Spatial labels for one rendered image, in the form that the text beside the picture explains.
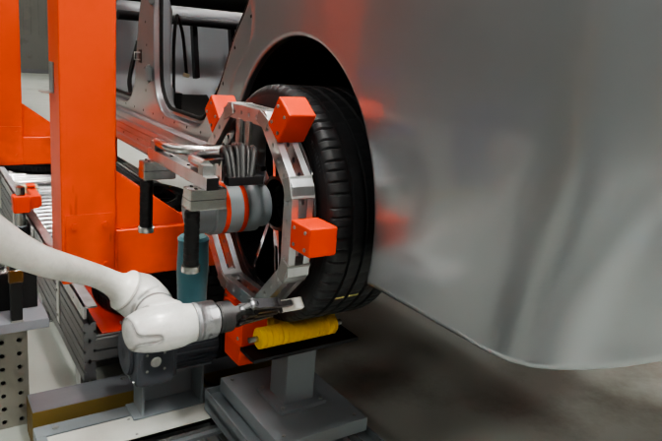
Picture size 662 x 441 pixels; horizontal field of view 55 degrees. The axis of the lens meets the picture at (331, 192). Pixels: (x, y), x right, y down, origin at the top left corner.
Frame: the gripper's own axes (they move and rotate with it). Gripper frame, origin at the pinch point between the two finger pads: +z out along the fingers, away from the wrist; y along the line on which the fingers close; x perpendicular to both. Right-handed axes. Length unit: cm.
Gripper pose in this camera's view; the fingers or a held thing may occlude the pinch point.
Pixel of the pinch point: (290, 304)
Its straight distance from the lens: 163.8
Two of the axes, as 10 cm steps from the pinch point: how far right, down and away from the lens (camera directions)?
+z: 8.3, -0.6, 5.5
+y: 4.4, -5.3, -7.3
